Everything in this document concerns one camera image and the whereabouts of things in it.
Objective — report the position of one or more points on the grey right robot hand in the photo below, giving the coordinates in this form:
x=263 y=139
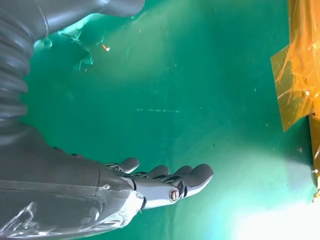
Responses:
x=62 y=192

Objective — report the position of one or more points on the green table mat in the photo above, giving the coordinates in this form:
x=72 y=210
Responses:
x=175 y=99

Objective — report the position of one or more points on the yellow tape wrapped cardboard box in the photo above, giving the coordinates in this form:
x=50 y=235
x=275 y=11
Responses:
x=297 y=73

